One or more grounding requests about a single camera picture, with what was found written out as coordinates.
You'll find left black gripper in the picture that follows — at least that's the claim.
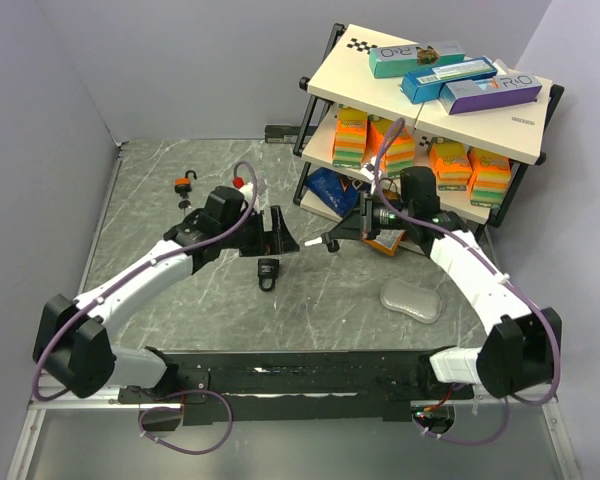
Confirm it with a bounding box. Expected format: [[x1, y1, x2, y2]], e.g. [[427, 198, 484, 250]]
[[220, 205, 299, 257]]

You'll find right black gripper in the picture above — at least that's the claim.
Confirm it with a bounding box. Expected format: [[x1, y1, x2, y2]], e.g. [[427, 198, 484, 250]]
[[329, 191, 414, 241]]

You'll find black key bunch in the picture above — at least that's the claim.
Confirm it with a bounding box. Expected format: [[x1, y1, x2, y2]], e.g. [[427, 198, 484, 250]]
[[304, 236, 340, 253]]

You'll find black padlock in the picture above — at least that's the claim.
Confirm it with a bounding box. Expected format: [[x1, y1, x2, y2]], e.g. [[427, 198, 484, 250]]
[[257, 258, 280, 292]]

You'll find black-headed key bunch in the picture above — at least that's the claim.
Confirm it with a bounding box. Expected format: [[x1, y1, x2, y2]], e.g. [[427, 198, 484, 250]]
[[178, 200, 191, 213]]

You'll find orange padlock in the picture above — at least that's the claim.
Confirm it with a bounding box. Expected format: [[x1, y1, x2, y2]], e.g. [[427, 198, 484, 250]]
[[174, 169, 197, 198]]

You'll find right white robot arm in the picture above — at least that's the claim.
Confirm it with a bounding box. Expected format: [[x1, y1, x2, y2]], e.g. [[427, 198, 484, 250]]
[[319, 167, 562, 406]]

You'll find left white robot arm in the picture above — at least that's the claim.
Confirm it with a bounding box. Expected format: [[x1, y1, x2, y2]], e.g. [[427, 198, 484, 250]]
[[33, 186, 300, 402]]

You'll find blue chips bag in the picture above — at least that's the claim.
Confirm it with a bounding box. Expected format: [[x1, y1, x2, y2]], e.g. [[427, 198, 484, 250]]
[[305, 168, 370, 217]]

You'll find orange Kettle chips bag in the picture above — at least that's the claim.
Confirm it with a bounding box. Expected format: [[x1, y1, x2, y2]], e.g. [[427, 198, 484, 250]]
[[365, 230, 404, 256]]

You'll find sponge pack far left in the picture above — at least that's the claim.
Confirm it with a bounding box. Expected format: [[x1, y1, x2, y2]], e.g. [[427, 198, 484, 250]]
[[332, 106, 368, 168]]

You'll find orange sponge pack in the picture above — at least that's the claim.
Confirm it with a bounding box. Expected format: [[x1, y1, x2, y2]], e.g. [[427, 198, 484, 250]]
[[367, 115, 415, 178], [428, 137, 473, 191]]

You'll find clear plastic pouch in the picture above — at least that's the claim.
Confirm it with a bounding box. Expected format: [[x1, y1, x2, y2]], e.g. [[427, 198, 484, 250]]
[[380, 278, 444, 324]]

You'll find black device behind shelf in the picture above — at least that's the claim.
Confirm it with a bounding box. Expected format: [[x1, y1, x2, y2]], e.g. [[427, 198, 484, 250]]
[[264, 124, 300, 144]]

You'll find three-tier shelf rack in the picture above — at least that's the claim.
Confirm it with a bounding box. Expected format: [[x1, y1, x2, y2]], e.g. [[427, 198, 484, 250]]
[[293, 23, 565, 235]]

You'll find sponge pack far right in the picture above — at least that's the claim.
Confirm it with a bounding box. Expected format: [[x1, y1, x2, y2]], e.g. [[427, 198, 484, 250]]
[[468, 147, 512, 208]]

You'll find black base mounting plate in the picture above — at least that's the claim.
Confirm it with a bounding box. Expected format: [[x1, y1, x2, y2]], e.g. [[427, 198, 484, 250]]
[[118, 350, 474, 426]]

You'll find blue box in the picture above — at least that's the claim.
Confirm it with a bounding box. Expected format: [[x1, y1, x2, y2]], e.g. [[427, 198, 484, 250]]
[[400, 57, 498, 104]]

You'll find teal R+O box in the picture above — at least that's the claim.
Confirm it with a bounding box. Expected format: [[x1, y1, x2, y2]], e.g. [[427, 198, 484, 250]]
[[369, 41, 465, 79]]

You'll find purple R+O box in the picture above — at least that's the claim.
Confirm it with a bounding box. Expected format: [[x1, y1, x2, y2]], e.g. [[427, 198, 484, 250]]
[[438, 73, 542, 115]]

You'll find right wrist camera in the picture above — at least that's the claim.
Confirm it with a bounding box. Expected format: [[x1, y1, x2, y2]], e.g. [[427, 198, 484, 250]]
[[360, 155, 383, 195]]

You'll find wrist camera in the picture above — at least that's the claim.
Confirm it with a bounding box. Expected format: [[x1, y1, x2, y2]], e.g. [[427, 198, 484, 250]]
[[232, 176, 267, 202], [360, 155, 383, 195]]

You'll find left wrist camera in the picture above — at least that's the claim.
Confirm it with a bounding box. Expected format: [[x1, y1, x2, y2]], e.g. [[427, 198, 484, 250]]
[[232, 176, 267, 202]]

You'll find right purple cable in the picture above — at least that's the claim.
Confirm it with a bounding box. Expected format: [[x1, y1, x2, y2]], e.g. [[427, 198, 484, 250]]
[[373, 118, 564, 446]]

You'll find purple cable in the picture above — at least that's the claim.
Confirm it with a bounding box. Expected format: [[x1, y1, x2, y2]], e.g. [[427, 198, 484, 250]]
[[32, 160, 259, 402], [373, 118, 564, 446]]

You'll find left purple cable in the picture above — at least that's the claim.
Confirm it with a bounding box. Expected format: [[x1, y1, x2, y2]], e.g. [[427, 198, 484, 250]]
[[32, 160, 259, 402]]

